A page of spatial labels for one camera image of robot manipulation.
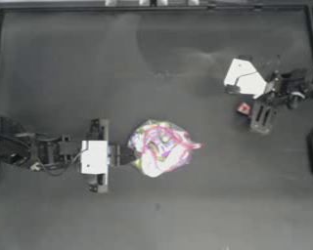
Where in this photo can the red candy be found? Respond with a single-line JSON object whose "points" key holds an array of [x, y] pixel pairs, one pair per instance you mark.
{"points": [[242, 108]]}

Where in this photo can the clear bag with pink zip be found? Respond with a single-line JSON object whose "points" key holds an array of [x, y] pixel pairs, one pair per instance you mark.
{"points": [[159, 162]]}

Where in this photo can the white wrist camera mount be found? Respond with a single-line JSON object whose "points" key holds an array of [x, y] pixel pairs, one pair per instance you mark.
{"points": [[94, 158], [246, 78]]}

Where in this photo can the grey frame bracket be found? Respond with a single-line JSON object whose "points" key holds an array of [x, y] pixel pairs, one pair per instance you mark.
{"points": [[193, 2], [162, 2], [143, 2], [111, 2]]}

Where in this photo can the black table frame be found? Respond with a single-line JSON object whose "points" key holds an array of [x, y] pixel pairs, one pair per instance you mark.
{"points": [[55, 6]]}

